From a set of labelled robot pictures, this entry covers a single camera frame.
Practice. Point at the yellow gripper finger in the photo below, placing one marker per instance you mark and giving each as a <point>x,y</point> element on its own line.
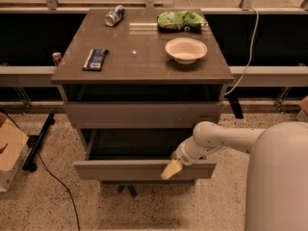
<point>171,169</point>

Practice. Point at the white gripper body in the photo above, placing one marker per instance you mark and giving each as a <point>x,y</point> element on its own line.
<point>184,155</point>

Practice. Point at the grey drawer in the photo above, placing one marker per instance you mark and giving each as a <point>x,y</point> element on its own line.
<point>124,115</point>
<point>123,156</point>

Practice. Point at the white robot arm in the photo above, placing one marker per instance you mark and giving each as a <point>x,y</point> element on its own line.
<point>277,175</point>

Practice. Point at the grey top drawer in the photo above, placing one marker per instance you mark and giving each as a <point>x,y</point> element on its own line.
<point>124,115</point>

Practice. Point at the grey drawer cabinet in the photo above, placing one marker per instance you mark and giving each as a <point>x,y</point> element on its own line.
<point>138,68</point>

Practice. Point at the white paper bowl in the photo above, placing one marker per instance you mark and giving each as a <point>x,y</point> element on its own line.
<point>186,50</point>

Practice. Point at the cardboard box right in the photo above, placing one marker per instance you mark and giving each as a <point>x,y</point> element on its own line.
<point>303,113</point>

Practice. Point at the cardboard box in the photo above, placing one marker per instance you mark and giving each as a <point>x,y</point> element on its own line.
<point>13,148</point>
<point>303,113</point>

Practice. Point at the metal window railing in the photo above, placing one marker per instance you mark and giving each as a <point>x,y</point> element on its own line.
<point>244,76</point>

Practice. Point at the green chip bag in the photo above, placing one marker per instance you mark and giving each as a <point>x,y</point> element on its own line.
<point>181,21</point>

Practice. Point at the black metal stand leg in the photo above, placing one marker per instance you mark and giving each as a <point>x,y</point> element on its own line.
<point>35,142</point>

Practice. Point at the silver blue soda can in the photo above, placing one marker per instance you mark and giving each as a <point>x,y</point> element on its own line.
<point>114,15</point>

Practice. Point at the red soda can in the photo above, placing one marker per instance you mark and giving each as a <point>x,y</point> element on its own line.
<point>57,57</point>

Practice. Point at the cardboard box left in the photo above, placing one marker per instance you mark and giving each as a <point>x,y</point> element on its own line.
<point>13,148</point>

